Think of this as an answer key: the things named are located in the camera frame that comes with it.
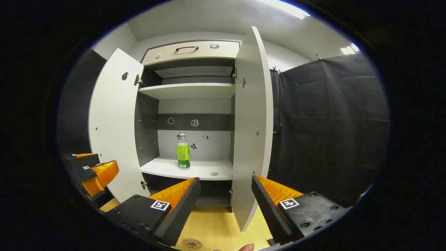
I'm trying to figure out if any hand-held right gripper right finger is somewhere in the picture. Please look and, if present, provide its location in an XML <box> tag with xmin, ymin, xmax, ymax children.
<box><xmin>251</xmin><ymin>174</ymin><xmax>349</xmax><ymax>246</ymax></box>

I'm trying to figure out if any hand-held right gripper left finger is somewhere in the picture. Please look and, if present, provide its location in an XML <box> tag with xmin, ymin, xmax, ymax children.
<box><xmin>105</xmin><ymin>177</ymin><xmax>201</xmax><ymax>247</ymax></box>

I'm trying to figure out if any round cork coaster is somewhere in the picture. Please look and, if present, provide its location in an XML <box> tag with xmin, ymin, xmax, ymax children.
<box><xmin>181</xmin><ymin>238</ymin><xmax>203</xmax><ymax>250</ymax></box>

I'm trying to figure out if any white cabinet door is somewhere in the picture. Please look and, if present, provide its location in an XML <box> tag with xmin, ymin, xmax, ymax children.
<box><xmin>88</xmin><ymin>48</ymin><xmax>151</xmax><ymax>204</ymax></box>
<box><xmin>231</xmin><ymin>26</ymin><xmax>274</xmax><ymax>233</ymax></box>

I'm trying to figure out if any green label plastic bottle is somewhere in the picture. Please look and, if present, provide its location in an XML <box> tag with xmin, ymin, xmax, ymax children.
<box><xmin>176</xmin><ymin>131</ymin><xmax>191</xmax><ymax>170</ymax></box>

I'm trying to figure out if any white and grey cabinet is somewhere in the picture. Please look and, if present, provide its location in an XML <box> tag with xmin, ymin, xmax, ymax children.
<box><xmin>134</xmin><ymin>39</ymin><xmax>241</xmax><ymax>213</ymax></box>

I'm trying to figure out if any white cabinet shelf board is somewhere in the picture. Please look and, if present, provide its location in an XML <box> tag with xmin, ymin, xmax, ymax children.
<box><xmin>140</xmin><ymin>156</ymin><xmax>233</xmax><ymax>181</ymax></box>
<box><xmin>138</xmin><ymin>83</ymin><xmax>236</xmax><ymax>101</ymax></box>

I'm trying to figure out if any white cabinet drawer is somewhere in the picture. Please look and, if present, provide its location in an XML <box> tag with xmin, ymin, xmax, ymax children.
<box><xmin>141</xmin><ymin>41</ymin><xmax>241</xmax><ymax>66</ymax></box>

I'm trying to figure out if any small ceiling light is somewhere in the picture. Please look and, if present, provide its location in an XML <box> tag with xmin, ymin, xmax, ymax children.
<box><xmin>340</xmin><ymin>43</ymin><xmax>360</xmax><ymax>55</ymax></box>

